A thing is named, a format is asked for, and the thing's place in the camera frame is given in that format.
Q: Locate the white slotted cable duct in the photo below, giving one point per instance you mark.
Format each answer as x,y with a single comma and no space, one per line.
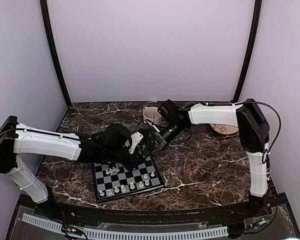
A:
109,231

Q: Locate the black grey chessboard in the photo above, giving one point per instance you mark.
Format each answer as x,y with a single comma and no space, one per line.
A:
119,175

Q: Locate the white bishop chess piece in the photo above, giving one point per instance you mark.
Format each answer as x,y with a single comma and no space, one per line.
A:
141,184

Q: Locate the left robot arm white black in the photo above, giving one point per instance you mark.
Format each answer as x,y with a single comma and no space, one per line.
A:
17,139

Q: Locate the beige bowl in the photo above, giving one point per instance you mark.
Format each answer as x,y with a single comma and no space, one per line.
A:
224,129

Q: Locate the black front rail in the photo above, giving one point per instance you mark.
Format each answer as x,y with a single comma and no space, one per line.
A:
224,215

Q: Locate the left black frame post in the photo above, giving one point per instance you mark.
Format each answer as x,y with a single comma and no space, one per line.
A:
53,51

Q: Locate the white knight chess piece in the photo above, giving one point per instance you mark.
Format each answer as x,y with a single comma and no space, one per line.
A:
116,190

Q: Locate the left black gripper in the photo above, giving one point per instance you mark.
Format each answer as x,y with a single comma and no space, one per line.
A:
137,155

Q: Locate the right black frame post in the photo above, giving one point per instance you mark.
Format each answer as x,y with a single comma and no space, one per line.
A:
249,50

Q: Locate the black frame post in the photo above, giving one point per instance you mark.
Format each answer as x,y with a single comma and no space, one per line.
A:
53,51
249,50

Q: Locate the cream floral mug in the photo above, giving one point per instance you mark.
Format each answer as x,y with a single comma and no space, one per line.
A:
151,113

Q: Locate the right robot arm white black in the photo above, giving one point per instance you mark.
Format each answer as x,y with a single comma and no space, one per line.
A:
247,116

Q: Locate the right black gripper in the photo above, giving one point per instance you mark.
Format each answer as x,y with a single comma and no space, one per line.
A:
154,138

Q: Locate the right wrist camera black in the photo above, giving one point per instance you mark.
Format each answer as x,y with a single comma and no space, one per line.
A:
168,110

